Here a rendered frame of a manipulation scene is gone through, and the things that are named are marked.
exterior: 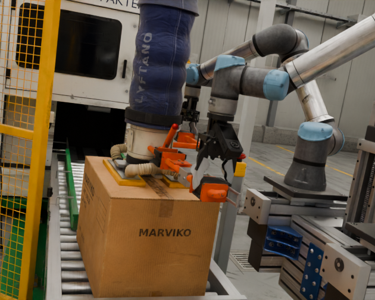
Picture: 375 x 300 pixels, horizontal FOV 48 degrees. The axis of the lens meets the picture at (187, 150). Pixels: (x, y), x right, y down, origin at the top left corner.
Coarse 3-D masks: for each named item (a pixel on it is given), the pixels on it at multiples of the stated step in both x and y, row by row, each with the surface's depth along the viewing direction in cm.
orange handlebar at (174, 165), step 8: (176, 144) 176; (184, 144) 177; (192, 144) 179; (152, 152) 154; (168, 160) 138; (176, 160) 137; (168, 168) 136; (176, 168) 130; (208, 192) 109; (216, 192) 108; (224, 192) 110
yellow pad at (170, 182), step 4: (164, 176) 166; (168, 176) 165; (172, 176) 166; (164, 180) 162; (168, 180) 160; (172, 180) 160; (176, 180) 160; (168, 184) 157; (172, 184) 157; (176, 184) 158; (180, 184) 159; (184, 188) 159; (188, 188) 160
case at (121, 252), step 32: (96, 160) 184; (96, 192) 158; (128, 192) 143; (160, 192) 149; (96, 224) 154; (128, 224) 140; (160, 224) 144; (192, 224) 149; (96, 256) 149; (128, 256) 142; (160, 256) 147; (192, 256) 151; (96, 288) 145; (128, 288) 145; (160, 288) 149; (192, 288) 154
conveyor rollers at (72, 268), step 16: (64, 176) 299; (80, 176) 310; (64, 192) 265; (80, 192) 268; (64, 208) 239; (64, 224) 214; (64, 240) 196; (64, 256) 180; (80, 256) 182; (64, 272) 164; (80, 272) 166; (64, 288) 154; (80, 288) 156; (208, 288) 172
